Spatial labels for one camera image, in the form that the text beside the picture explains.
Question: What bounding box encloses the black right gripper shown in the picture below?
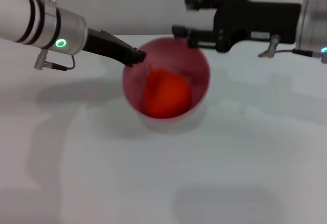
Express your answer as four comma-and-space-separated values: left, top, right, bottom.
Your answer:
171, 0, 302, 53

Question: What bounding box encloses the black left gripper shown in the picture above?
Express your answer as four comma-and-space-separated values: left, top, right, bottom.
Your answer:
82, 28, 148, 68

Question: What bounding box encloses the pink plastic bowl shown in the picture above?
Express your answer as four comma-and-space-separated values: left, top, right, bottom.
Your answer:
122, 36, 212, 122

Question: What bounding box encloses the orange toy fruit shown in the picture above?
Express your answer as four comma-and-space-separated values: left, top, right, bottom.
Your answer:
144, 66, 193, 120

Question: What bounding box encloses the right arm cable with plug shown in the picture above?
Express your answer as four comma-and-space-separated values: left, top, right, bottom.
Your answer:
257, 34, 323, 59

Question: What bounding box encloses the arm cable with plug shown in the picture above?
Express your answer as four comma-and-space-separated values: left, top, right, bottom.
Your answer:
33, 49, 77, 72
257, 34, 323, 59

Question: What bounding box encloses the left arm cable with plug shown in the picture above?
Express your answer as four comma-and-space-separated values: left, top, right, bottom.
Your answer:
33, 49, 77, 72

